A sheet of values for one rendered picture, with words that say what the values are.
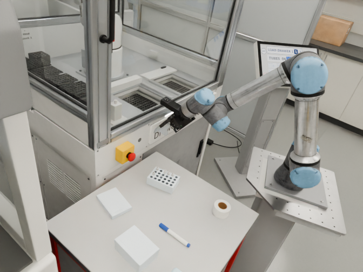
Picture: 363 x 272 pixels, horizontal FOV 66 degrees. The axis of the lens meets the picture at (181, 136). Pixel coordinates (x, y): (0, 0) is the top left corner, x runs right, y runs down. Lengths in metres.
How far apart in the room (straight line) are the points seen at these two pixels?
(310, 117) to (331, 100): 2.99
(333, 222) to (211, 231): 0.56
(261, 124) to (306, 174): 1.14
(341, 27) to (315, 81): 3.17
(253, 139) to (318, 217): 1.13
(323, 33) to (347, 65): 0.55
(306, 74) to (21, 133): 0.87
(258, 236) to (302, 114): 0.78
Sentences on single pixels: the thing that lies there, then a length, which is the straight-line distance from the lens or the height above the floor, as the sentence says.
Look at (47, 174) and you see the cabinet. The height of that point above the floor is 0.54.
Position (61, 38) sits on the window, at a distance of 1.08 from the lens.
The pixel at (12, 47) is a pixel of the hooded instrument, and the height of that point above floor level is 1.48.
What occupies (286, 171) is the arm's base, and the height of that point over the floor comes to 0.84.
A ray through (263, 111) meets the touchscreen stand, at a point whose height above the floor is 0.69.
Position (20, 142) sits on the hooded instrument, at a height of 1.29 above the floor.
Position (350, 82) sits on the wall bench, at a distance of 4.03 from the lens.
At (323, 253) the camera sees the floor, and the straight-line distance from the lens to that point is 2.39.
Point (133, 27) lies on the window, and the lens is 1.05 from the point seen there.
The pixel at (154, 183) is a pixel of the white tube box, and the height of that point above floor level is 0.78.
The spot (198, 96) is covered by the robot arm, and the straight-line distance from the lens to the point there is 1.14.
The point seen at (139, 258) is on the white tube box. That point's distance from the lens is 0.97.
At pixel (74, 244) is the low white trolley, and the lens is 1.07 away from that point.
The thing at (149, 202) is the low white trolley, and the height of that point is 0.76.
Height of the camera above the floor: 1.64
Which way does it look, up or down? 34 degrees down
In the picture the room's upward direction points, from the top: 11 degrees clockwise
